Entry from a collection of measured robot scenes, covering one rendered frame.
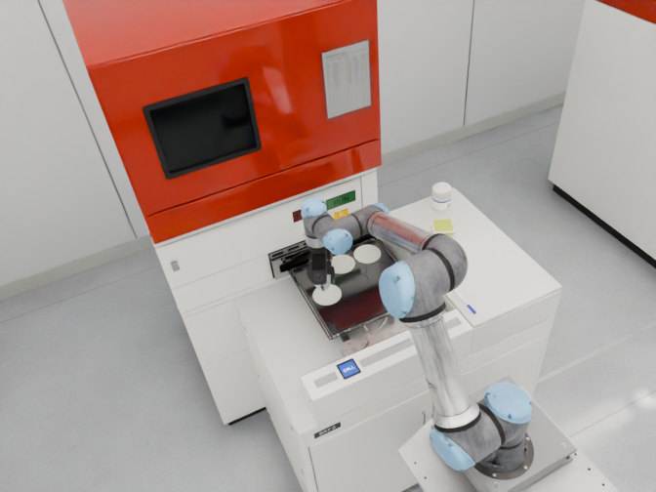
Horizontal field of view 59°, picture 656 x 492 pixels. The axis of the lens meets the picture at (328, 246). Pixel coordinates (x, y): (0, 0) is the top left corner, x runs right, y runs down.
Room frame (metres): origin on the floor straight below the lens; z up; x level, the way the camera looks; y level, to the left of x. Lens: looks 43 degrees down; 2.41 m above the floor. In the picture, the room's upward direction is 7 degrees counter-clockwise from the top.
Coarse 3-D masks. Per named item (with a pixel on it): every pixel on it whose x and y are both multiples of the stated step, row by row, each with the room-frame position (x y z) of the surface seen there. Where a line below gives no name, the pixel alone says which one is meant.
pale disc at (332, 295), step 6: (330, 288) 1.42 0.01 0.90; (336, 288) 1.42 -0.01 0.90; (318, 294) 1.40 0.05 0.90; (324, 294) 1.40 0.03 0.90; (330, 294) 1.39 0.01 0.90; (336, 294) 1.39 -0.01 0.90; (318, 300) 1.37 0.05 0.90; (324, 300) 1.37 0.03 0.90; (330, 300) 1.36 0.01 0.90; (336, 300) 1.36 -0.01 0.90
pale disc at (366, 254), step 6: (360, 246) 1.62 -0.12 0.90; (366, 246) 1.62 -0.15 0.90; (372, 246) 1.61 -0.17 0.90; (354, 252) 1.59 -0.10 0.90; (360, 252) 1.59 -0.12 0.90; (366, 252) 1.58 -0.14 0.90; (372, 252) 1.58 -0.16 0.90; (378, 252) 1.58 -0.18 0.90; (360, 258) 1.56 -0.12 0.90; (366, 258) 1.55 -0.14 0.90; (372, 258) 1.55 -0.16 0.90; (378, 258) 1.55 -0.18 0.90
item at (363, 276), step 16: (368, 240) 1.65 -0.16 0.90; (352, 256) 1.57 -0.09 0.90; (384, 256) 1.55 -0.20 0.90; (304, 272) 1.51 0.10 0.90; (352, 272) 1.49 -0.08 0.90; (368, 272) 1.48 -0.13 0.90; (304, 288) 1.44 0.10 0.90; (352, 288) 1.41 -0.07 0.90; (368, 288) 1.40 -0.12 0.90; (336, 304) 1.35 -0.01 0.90; (352, 304) 1.34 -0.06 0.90; (368, 304) 1.33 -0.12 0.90; (336, 320) 1.27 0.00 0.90; (352, 320) 1.26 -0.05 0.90
